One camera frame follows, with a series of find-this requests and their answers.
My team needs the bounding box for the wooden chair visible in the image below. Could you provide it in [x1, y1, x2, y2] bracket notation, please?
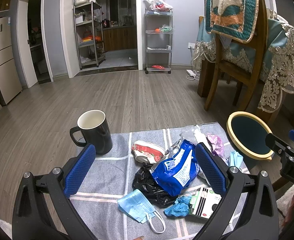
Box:
[204, 0, 268, 111]

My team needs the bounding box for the metal kitchen rack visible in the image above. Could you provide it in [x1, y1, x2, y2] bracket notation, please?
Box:
[73, 0, 106, 69]

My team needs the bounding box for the white power strip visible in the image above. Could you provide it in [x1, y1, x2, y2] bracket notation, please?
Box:
[186, 69, 200, 81]

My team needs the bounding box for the black plastic bag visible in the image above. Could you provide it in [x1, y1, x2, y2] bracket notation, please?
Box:
[132, 163, 177, 208]

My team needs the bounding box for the black mug white inside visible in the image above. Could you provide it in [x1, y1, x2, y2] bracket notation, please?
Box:
[69, 110, 112, 155]

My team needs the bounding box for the clear plastic bag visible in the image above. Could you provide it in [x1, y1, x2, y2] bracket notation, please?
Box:
[180, 125, 209, 147]

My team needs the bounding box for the teal bin yellow rim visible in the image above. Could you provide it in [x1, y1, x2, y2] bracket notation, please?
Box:
[226, 111, 274, 170]

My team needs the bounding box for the red floral paper bowl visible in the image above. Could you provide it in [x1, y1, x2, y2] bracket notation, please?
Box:
[131, 140, 165, 165]

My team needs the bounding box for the blue snack bag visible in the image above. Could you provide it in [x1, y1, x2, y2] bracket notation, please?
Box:
[150, 139, 200, 197]

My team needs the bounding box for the white refrigerator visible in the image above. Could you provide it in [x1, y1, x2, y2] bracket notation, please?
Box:
[0, 17, 22, 106]

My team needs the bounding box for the teal patterned chair cushion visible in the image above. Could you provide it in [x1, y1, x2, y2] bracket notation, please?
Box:
[205, 0, 259, 43]

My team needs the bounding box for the teal lace tablecloth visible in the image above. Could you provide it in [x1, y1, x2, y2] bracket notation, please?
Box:
[192, 10, 294, 113]

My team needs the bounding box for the purple snack wrapper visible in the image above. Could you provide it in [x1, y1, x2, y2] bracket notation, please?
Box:
[207, 133, 225, 160]

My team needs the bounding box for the plastic bag on cart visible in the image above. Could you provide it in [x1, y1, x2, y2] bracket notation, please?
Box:
[144, 0, 173, 12]

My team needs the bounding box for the grey rolling shelf cart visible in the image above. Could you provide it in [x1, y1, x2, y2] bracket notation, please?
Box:
[144, 9, 174, 74]

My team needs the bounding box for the blue glove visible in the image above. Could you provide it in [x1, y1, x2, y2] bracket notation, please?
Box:
[164, 196, 191, 217]

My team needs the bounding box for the blue face mask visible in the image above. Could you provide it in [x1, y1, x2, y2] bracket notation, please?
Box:
[229, 151, 243, 168]
[117, 189, 166, 234]

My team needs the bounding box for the green white medicine box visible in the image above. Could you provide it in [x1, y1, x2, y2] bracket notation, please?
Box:
[189, 187, 222, 219]

